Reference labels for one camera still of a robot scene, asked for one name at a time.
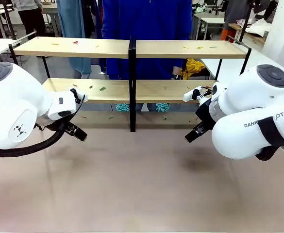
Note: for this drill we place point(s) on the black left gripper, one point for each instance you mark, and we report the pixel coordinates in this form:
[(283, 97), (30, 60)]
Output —
[(67, 126)]

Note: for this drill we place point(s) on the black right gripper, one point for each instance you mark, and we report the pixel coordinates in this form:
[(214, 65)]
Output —
[(206, 114)]

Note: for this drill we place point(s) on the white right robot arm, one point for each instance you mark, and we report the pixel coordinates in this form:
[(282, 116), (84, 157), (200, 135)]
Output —
[(253, 97)]

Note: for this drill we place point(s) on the person's left forearm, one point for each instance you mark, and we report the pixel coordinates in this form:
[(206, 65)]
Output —
[(176, 71)]

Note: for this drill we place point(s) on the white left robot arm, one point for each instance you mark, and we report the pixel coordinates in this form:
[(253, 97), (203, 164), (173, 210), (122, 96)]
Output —
[(10, 109)]

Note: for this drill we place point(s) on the wooden shelf board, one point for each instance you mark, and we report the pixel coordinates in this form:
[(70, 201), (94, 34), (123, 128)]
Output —
[(112, 91), (83, 48)]

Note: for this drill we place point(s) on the black wristwatch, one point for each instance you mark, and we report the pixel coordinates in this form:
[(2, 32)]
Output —
[(177, 77)]

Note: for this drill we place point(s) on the yellow cloth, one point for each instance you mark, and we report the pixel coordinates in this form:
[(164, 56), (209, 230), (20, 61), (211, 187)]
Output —
[(194, 69)]

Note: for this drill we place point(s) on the white chair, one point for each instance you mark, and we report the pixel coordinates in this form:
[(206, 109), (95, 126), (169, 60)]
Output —
[(99, 71)]

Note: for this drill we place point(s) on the large white table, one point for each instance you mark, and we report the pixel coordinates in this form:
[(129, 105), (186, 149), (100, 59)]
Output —
[(229, 63)]

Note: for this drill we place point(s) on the wooden two-tier shelf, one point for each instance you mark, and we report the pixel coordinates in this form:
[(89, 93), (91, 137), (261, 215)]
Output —
[(132, 72)]

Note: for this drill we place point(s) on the orange garment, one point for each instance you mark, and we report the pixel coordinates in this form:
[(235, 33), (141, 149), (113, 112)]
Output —
[(224, 34)]

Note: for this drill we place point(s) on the light blue hanging garment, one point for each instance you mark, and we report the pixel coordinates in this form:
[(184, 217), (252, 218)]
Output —
[(71, 29)]

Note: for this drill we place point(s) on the white metal-legged table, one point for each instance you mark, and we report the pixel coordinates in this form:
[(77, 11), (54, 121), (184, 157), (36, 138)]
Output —
[(209, 20)]

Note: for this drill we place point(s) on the person in blue jacket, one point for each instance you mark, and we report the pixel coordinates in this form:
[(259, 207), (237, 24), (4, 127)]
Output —
[(151, 21)]

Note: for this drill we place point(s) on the white cloth pile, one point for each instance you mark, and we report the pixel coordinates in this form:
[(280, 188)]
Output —
[(258, 26)]

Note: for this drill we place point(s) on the black pole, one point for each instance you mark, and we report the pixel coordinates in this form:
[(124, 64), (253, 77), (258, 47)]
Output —
[(245, 19)]

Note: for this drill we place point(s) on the person in dark clothing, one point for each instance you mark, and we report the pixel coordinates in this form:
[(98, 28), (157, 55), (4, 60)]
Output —
[(235, 12)]

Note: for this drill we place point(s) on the person in grey top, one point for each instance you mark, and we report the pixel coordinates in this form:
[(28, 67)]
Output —
[(28, 14)]

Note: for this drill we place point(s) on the black stand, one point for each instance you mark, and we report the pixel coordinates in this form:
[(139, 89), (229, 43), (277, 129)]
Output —
[(10, 21)]

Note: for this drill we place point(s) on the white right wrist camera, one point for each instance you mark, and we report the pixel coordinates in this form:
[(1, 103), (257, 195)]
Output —
[(191, 95)]

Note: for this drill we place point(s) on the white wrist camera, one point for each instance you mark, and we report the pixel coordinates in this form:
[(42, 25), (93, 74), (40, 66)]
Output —
[(191, 95), (77, 94)]

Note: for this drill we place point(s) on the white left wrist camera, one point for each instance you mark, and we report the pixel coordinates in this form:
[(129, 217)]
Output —
[(77, 94)]

